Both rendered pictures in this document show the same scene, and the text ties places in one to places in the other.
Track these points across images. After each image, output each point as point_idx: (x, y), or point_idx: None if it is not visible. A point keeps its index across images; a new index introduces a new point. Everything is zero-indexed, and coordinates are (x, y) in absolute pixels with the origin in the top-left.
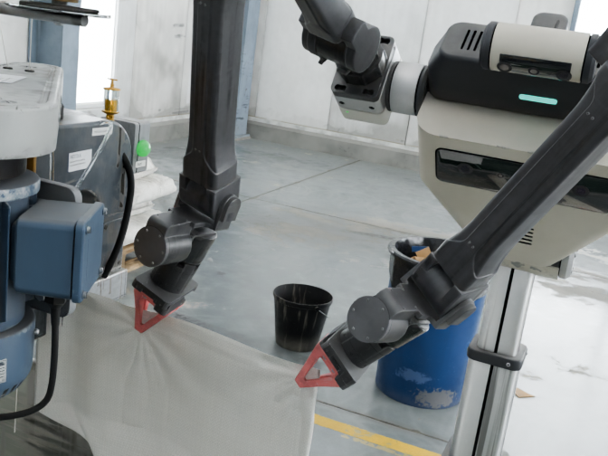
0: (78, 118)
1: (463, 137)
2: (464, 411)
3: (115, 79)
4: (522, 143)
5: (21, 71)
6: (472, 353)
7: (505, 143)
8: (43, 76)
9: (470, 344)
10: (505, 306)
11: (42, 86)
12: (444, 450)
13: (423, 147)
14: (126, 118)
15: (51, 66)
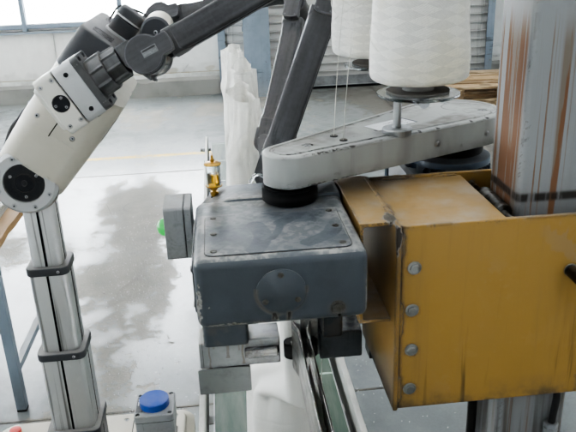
0: (255, 189)
1: (124, 100)
2: (74, 309)
3: (212, 153)
4: (125, 90)
5: (345, 135)
6: (68, 267)
7: (127, 94)
8: (342, 129)
9: (57, 267)
10: (59, 224)
11: (382, 116)
12: (67, 353)
13: (110, 123)
14: (177, 200)
15: (270, 150)
